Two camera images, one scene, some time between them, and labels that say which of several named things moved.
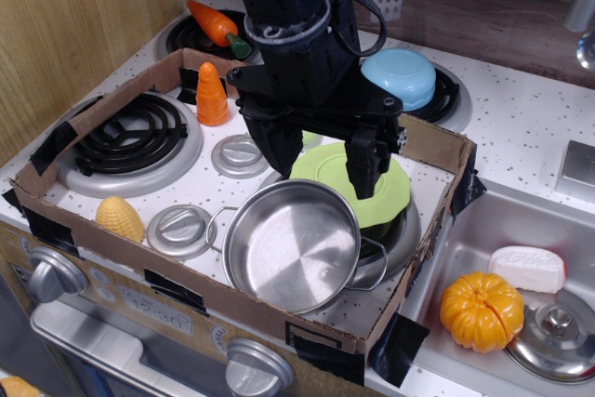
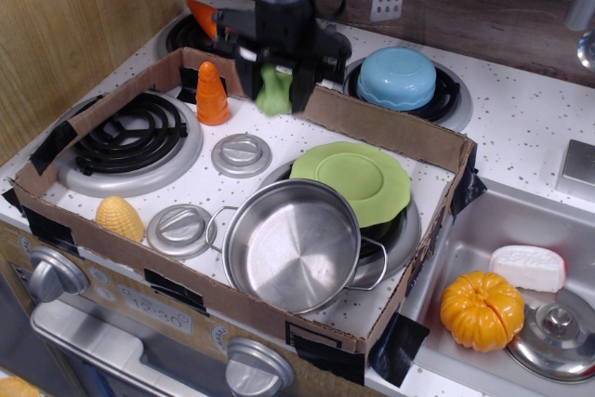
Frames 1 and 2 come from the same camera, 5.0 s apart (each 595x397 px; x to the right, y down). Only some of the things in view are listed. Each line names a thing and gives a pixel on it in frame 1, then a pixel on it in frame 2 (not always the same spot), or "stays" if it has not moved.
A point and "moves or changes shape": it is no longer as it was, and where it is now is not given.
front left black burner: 146,150 stays
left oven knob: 54,276 stays
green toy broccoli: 308,138 moves or changes shape
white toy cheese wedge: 530,268 stays
